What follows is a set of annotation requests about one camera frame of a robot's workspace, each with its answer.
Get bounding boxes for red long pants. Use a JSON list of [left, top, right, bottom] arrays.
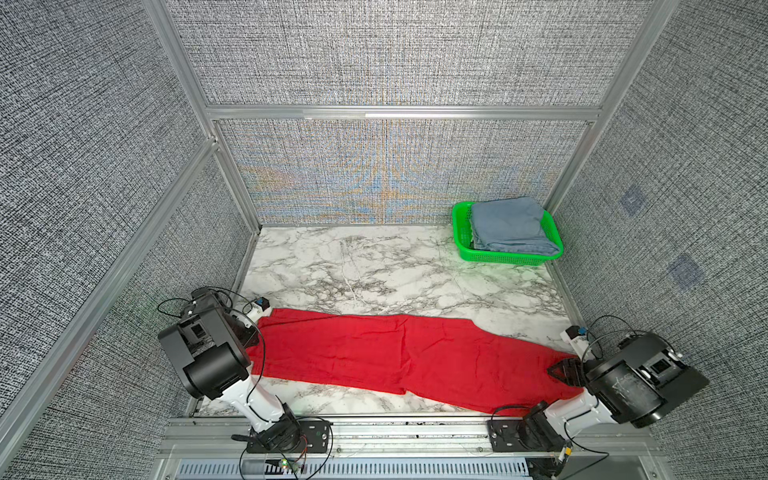
[[247, 309, 582, 414]]

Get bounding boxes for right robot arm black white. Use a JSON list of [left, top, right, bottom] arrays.
[[517, 327, 709, 451]]

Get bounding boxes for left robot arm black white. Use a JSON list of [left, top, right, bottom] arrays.
[[158, 286, 302, 452]]

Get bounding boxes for folded grey-blue cloth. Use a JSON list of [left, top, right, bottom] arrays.
[[470, 197, 560, 256]]

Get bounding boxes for green plastic basket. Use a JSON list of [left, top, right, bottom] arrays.
[[452, 201, 565, 266]]

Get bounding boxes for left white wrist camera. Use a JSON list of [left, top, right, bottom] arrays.
[[234, 297, 273, 328]]

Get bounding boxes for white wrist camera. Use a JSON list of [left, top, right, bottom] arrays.
[[560, 325, 596, 361], [234, 297, 273, 328]]

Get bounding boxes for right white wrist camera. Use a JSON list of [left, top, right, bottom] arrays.
[[560, 325, 596, 361]]

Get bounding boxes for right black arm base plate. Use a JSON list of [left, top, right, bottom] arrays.
[[486, 419, 566, 453]]

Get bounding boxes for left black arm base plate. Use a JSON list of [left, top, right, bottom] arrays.
[[246, 417, 332, 454]]

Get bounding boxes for aluminium front rail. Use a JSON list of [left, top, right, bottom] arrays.
[[156, 414, 661, 459]]

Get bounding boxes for white slotted cable duct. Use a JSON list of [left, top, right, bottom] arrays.
[[172, 457, 532, 479]]

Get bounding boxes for aluminium cage frame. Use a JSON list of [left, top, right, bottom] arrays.
[[1, 1, 676, 467]]

